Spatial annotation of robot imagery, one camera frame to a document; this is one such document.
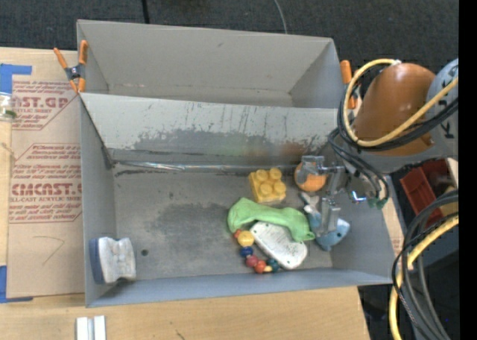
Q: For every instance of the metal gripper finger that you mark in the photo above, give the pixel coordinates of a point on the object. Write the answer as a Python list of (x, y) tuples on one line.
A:
[(310, 165), (330, 217)]

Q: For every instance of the orange ball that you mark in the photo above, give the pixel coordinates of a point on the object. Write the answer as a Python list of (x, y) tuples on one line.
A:
[(310, 183)]

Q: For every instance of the blue toy whale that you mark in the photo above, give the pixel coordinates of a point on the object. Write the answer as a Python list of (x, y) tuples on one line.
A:
[(332, 238)]

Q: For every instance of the yellow toy brick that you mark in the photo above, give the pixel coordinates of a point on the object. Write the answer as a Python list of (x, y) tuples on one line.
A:
[(267, 186)]

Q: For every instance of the white oval plastic device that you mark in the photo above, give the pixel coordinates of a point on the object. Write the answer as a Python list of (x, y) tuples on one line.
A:
[(279, 245)]

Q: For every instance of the green cloth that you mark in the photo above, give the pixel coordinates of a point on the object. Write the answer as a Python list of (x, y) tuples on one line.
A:
[(261, 214)]

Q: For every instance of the blue and white sponge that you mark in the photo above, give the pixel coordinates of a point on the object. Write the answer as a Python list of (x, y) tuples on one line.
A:
[(113, 259)]

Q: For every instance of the brown cardboard board red print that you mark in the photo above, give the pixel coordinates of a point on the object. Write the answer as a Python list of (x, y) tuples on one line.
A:
[(44, 167)]

